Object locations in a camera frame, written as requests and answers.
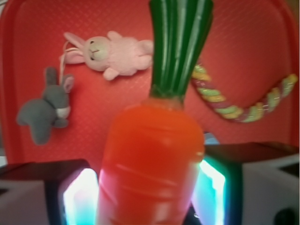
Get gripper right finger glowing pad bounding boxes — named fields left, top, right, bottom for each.
left=192, top=142, right=300, bottom=225

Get grey plush bunny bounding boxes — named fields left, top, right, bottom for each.
left=16, top=67, right=75, bottom=145

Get multicolour twisted rope toy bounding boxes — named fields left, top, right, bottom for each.
left=191, top=62, right=299, bottom=124

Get pink plush bunny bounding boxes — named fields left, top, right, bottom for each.
left=61, top=31, right=154, bottom=81

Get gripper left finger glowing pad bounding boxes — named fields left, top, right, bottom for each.
left=0, top=159, right=98, bottom=225

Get blue sponge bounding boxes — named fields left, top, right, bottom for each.
left=204, top=132, right=220, bottom=145

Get red plastic tray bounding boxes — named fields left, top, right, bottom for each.
left=0, top=0, right=299, bottom=165

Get orange plastic toy carrot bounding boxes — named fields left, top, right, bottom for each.
left=97, top=0, right=213, bottom=225

